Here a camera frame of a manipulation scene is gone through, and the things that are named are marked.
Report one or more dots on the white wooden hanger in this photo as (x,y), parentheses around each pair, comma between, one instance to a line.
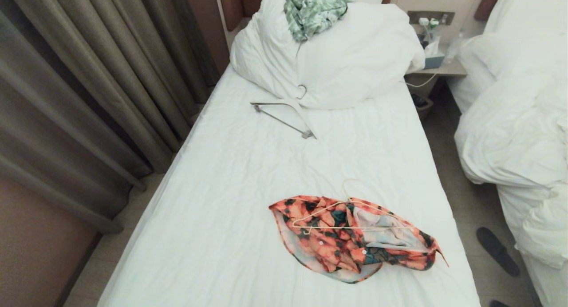
(296,111)

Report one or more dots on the bed with white sheet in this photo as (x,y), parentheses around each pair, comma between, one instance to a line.
(266,187)

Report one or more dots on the orange floral shirt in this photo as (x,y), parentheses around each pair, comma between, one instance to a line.
(337,247)

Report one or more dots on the green leaf print garment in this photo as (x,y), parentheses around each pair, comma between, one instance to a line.
(313,9)

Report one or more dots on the small waste bin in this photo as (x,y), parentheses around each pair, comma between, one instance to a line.
(422,104)

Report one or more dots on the brown padded headboard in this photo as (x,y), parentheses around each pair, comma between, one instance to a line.
(233,5)

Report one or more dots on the tissue box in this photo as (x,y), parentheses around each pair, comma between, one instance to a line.
(433,55)

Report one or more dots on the wooden nightstand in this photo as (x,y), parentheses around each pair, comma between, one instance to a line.
(446,69)

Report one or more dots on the white charger plug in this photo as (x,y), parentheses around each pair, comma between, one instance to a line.
(424,22)

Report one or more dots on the clear plastic bottle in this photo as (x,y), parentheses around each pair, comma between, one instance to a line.
(453,47)

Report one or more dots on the grey brown curtain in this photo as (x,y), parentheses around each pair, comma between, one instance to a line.
(88,85)

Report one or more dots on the rumpled white duvet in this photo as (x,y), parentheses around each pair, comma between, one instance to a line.
(517,120)

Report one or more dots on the black slipper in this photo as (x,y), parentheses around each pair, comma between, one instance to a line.
(498,250)

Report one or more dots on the wall socket panel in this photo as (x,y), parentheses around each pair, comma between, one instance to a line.
(431,17)

